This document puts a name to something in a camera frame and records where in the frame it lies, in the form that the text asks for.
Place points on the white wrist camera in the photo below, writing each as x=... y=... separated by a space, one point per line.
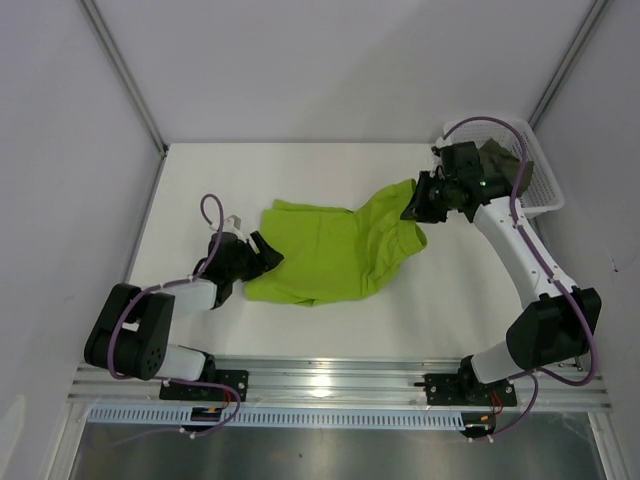
x=232 y=226
x=438 y=146

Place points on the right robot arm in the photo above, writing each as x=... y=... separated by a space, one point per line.
x=558 y=318

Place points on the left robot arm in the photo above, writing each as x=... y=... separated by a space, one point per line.
x=130 y=338

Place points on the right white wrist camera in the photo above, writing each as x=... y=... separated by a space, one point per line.
x=438 y=146

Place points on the lime green shorts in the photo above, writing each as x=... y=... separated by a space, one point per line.
x=333 y=254

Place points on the right aluminium corner post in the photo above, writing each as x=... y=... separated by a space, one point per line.
x=581 y=38

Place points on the white plastic basket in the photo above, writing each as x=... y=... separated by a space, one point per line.
x=543 y=193

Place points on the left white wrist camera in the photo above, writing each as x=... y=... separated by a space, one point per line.
x=232 y=226

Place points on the left aluminium corner post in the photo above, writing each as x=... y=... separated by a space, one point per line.
x=108 y=45

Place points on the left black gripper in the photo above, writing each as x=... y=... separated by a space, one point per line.
x=266 y=259

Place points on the aluminium corner post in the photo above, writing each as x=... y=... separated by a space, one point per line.
x=581 y=38
x=108 y=45

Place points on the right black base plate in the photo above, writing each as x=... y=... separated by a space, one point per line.
x=443 y=389

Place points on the aluminium mounting rail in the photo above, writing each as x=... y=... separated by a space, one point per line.
x=332 y=383

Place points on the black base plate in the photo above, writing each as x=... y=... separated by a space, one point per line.
x=235 y=379
x=443 y=389

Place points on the dark olive shorts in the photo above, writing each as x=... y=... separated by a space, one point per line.
x=499 y=164

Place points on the white slotted cable duct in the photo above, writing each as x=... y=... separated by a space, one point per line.
x=279 y=417

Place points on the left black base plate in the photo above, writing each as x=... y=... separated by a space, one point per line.
x=235 y=379

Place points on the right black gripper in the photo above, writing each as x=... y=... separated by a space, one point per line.
x=417 y=210

